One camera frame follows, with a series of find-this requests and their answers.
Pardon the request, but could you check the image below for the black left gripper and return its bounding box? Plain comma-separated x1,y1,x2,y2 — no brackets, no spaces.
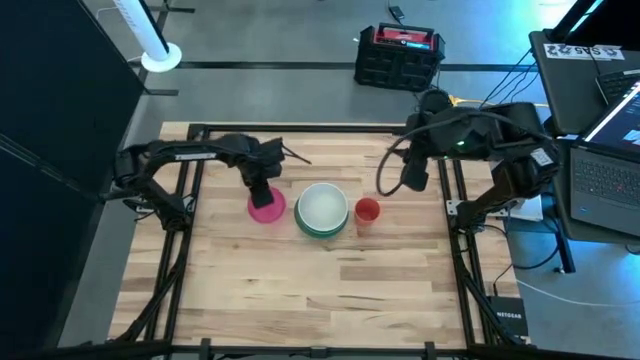
234,137,286,210

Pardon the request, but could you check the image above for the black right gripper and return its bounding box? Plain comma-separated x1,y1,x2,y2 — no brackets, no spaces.
401,110,451,192

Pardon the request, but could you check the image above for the pink plastic bowl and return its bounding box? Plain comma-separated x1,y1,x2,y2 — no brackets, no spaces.
246,186,288,225

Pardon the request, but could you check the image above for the teal plastic bowl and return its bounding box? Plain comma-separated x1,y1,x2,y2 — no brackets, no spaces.
297,182,350,232

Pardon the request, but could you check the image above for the orange-red plastic cup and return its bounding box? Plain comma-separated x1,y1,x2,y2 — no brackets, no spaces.
353,196,382,226

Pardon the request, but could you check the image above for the green plastic plate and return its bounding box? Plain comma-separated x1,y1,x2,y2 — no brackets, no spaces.
293,197,351,239

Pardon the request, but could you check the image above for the black round object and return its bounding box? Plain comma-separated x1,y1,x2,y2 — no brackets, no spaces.
418,88,454,116

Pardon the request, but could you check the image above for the red black power station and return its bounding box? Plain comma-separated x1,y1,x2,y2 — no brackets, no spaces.
353,22,447,94

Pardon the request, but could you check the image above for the white box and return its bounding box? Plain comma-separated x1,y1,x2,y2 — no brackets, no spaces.
492,194,545,223

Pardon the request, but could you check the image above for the black desk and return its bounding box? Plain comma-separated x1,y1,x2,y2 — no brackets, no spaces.
528,29,640,247

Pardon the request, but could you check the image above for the open black laptop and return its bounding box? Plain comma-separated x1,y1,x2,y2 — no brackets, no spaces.
568,79,640,239

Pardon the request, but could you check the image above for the white printed label sticker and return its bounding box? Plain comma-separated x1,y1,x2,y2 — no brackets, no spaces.
543,43,627,63

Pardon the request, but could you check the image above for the black keyboard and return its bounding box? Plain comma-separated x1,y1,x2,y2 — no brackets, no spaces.
594,68,640,106

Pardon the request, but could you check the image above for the black monitor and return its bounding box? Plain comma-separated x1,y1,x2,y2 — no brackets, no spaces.
548,0,640,49

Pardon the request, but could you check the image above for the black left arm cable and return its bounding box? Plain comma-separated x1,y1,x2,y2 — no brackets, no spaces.
281,143,313,166

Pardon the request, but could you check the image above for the black aluminium table frame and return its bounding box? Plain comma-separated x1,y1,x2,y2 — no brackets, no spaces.
29,122,640,360

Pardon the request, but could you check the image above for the yellow cable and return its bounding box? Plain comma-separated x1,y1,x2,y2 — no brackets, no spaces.
447,93,551,110

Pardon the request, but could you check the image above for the black Netgear network switch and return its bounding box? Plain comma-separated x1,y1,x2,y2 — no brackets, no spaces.
486,295,530,339

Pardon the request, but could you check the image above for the white floor cable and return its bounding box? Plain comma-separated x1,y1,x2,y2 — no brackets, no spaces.
514,278,640,308

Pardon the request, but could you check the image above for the dark blue partition wall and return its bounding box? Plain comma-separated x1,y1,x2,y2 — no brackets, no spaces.
0,0,147,360

